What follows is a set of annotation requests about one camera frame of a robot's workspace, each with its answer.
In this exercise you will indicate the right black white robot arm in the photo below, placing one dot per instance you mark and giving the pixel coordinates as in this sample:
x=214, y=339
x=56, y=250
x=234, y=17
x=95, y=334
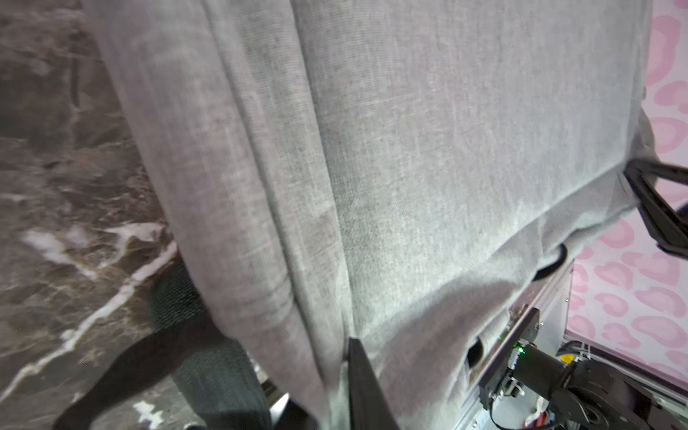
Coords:
x=602, y=391

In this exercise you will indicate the grey laptop bag with strap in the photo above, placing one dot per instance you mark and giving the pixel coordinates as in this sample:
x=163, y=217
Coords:
x=393, y=172

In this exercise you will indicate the aluminium front rail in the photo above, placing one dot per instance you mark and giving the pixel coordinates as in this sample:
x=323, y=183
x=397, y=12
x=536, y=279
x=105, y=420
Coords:
x=539, y=318

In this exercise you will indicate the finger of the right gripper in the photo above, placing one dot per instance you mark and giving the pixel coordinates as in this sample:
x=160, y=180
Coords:
x=667, y=226

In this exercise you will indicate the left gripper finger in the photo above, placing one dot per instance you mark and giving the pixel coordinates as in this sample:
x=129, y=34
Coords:
x=368, y=408

